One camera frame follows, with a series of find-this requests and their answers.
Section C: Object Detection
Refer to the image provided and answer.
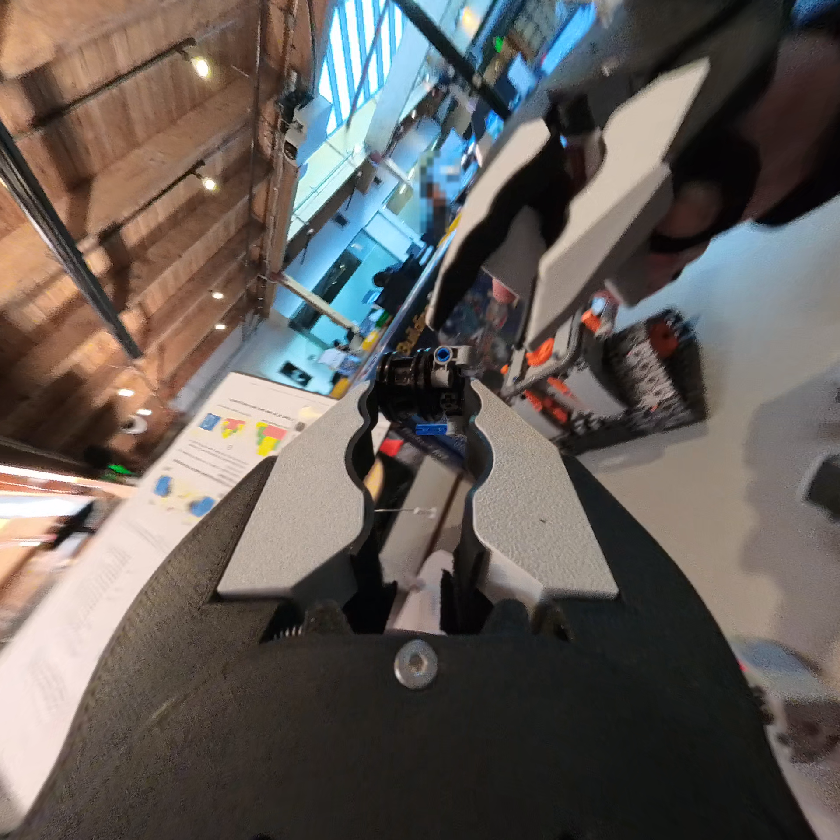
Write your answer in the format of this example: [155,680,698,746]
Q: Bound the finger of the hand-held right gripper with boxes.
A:
[525,58,715,342]
[424,117,573,333]

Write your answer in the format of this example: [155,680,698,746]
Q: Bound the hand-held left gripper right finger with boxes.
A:
[440,378,621,635]

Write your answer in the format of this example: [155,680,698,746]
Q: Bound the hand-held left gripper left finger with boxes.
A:
[216,379,399,635]

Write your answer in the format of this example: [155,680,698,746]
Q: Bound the grey orange tracked toy vehicle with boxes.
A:
[497,294,711,457]

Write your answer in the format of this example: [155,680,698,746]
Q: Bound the black ribbed toy assembly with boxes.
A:
[373,344,473,426]

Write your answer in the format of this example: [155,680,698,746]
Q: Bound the person's right hand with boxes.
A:
[645,25,840,291]

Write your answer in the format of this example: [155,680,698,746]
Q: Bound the blue cardboard box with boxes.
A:
[386,217,529,463]

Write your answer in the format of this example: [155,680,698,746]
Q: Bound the white instruction booklet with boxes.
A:
[0,369,395,818]

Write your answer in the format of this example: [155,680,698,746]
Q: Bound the white suction mount plate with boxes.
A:
[386,550,549,635]

